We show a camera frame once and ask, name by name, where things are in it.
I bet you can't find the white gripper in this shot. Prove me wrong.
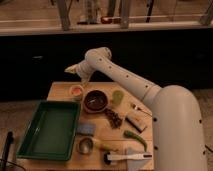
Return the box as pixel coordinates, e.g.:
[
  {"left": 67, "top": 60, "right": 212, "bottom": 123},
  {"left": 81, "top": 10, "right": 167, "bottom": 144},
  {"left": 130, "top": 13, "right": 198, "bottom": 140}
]
[{"left": 65, "top": 60, "right": 91, "bottom": 85}]

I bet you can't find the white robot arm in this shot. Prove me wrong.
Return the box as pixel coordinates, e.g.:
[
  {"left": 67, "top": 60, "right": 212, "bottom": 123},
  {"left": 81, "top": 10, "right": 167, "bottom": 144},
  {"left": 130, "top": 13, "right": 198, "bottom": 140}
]
[{"left": 65, "top": 47, "right": 208, "bottom": 171}]

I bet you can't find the white paper cup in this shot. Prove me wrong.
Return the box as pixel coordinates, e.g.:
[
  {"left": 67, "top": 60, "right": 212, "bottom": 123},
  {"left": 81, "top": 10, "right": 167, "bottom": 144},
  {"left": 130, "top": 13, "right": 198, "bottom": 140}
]
[{"left": 69, "top": 85, "right": 83, "bottom": 101}]

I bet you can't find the green plastic cup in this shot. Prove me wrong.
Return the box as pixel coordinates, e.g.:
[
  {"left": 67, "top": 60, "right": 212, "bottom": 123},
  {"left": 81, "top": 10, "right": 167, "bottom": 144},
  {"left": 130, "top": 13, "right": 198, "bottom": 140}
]
[{"left": 112, "top": 90, "right": 124, "bottom": 106}]

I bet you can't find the small metal cup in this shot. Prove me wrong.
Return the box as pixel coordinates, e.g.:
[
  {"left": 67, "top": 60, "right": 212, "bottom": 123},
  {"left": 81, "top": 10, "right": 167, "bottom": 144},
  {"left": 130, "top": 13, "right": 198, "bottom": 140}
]
[{"left": 78, "top": 138, "right": 93, "bottom": 155}]

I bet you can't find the brown bowl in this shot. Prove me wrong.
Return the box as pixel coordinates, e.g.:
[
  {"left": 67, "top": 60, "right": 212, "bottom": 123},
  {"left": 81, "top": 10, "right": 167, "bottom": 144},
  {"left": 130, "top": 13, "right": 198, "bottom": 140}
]
[{"left": 83, "top": 90, "right": 108, "bottom": 113}]

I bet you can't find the dark grape bunch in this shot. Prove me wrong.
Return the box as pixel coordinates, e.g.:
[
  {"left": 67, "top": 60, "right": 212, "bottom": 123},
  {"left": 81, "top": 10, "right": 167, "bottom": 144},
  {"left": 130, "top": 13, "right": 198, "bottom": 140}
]
[{"left": 104, "top": 109, "right": 122, "bottom": 129}]

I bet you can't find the blue sponge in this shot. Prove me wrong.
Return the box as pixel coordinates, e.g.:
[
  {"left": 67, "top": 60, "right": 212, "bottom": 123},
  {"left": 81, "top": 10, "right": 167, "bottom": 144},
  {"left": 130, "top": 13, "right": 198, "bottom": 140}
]
[{"left": 77, "top": 123, "right": 96, "bottom": 136}]

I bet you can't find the small screwdriver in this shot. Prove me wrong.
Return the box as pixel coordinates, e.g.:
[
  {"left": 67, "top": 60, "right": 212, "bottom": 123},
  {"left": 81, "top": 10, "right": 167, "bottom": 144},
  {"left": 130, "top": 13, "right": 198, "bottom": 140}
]
[{"left": 130, "top": 103, "right": 152, "bottom": 117}]

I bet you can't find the green plastic tray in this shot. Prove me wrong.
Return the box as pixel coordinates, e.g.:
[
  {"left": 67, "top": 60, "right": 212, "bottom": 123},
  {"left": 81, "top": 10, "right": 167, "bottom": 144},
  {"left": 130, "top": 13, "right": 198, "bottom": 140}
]
[{"left": 16, "top": 101, "right": 81, "bottom": 161}]

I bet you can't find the green chili pepper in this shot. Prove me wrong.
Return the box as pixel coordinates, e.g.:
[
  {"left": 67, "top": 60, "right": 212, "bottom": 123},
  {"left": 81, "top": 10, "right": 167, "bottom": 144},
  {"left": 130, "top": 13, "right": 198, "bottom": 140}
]
[{"left": 123, "top": 130, "right": 148, "bottom": 152}]

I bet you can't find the yellow banana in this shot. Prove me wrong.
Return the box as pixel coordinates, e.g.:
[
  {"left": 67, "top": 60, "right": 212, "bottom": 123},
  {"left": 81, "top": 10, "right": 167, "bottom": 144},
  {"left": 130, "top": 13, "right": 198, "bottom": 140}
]
[{"left": 92, "top": 138, "right": 117, "bottom": 152}]

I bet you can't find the black pole stand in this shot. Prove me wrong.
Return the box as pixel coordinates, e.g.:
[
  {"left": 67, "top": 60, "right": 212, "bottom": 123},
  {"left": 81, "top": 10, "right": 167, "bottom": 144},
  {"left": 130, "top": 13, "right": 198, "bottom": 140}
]
[{"left": 0, "top": 131, "right": 14, "bottom": 171}]

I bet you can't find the grey paper sheet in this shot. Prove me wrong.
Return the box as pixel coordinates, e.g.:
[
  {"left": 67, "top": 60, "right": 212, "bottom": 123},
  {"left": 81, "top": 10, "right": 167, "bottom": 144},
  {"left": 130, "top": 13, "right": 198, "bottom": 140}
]
[{"left": 125, "top": 147, "right": 148, "bottom": 171}]

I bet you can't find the white handled brush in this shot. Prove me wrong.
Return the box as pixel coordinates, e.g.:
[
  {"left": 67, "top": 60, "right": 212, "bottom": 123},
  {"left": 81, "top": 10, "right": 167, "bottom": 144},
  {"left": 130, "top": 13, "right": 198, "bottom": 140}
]
[{"left": 104, "top": 153, "right": 152, "bottom": 164}]

